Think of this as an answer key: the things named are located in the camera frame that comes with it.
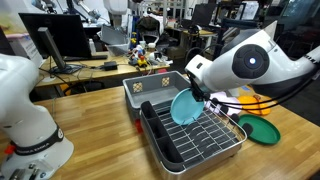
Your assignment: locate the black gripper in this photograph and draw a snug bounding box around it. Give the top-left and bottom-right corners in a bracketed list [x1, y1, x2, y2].
[188, 75, 212, 103]

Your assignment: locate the light blue plate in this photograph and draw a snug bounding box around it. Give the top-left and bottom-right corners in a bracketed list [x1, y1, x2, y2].
[169, 87, 205, 126]

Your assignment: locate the pale pink plate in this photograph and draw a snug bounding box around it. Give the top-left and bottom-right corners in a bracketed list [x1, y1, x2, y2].
[206, 91, 243, 117]

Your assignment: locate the orange yellow plate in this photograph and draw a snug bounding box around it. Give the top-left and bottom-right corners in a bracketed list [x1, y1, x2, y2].
[237, 95, 272, 117]

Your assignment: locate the green plate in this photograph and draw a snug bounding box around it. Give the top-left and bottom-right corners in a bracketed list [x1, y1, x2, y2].
[237, 113, 282, 146]

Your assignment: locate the brown cardboard box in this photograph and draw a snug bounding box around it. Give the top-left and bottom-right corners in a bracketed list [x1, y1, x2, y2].
[166, 45, 186, 60]

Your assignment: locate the grey plastic bin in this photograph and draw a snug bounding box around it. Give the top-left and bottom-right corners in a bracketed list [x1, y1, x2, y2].
[122, 70, 201, 122]

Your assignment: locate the black utensil caddy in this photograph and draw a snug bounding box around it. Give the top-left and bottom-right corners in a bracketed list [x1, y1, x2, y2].
[139, 100, 185, 173]

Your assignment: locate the small red block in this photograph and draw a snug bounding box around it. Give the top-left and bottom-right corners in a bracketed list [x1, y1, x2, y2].
[134, 118, 144, 135]

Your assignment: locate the dark background monitor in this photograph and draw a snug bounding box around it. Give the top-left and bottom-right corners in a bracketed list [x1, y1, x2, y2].
[191, 3, 218, 28]

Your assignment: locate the black backpack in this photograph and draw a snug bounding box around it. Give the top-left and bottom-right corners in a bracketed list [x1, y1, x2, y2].
[136, 15, 161, 44]

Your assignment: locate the black power brick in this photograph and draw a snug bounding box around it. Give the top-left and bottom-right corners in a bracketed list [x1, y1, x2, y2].
[103, 60, 118, 71]

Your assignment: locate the white reflector board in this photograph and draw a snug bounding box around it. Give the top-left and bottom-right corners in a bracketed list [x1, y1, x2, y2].
[262, 19, 278, 36]

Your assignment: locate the clear plastic storage bin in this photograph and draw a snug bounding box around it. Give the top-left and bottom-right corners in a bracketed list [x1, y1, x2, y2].
[99, 24, 131, 57]

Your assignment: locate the white plastic bottle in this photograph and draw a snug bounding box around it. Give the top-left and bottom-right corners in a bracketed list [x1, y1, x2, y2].
[88, 38, 97, 56]

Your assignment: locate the black keyboard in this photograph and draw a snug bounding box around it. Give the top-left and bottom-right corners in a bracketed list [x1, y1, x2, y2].
[63, 54, 109, 63]

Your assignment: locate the black computer monitor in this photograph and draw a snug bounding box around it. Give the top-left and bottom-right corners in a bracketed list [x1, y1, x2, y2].
[18, 13, 93, 75]

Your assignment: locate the white labelled storage box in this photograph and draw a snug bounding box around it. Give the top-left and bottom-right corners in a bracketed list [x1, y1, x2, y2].
[6, 33, 44, 68]

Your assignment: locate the metal wire dish rack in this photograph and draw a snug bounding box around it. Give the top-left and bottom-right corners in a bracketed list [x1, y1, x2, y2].
[138, 94, 248, 180]

